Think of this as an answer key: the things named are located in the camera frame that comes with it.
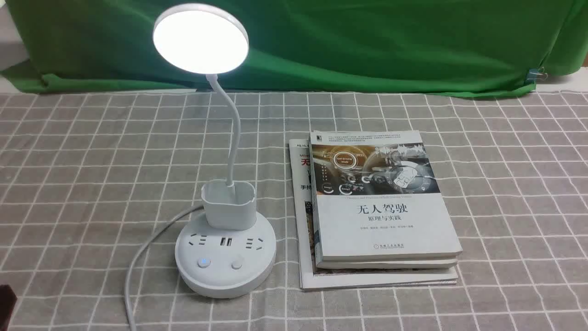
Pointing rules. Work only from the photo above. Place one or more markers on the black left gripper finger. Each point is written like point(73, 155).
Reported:
point(8, 301)

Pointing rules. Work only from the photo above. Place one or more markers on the white desk lamp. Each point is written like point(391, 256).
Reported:
point(229, 248)

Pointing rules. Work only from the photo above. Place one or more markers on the grey checked tablecloth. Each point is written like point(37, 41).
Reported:
point(86, 179)

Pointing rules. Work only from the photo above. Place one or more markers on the magazine under books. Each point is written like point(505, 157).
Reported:
point(313, 278)

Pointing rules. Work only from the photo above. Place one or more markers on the white self-driving textbook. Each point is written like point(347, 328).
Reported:
point(376, 199)

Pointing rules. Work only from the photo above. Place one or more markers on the green backdrop cloth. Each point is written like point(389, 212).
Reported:
point(463, 48)

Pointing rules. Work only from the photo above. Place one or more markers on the blue binder clip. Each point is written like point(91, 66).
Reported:
point(535, 75)

